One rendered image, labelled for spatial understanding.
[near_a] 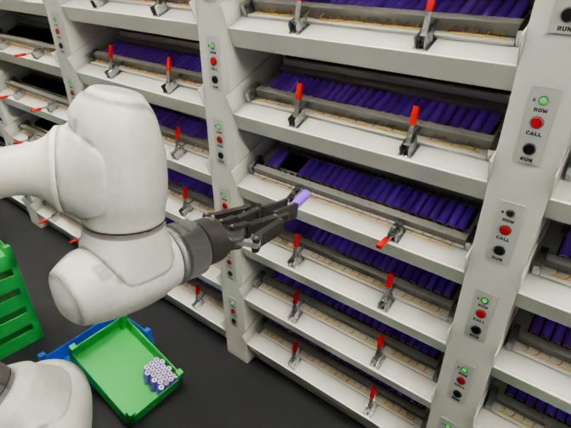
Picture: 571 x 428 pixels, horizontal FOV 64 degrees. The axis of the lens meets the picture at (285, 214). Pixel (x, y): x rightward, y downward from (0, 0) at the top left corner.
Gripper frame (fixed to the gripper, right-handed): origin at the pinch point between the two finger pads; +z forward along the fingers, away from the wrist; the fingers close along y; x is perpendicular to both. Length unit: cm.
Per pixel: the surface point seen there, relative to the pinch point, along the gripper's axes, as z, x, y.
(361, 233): 21.2, 8.4, -7.1
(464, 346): 24.5, 25.8, -33.5
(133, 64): 22, -16, 77
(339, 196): 24.7, 3.5, 1.8
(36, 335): -9, 80, 96
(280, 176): 24.4, 3.6, 19.3
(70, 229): 28, 66, 140
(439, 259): 22.2, 7.8, -24.5
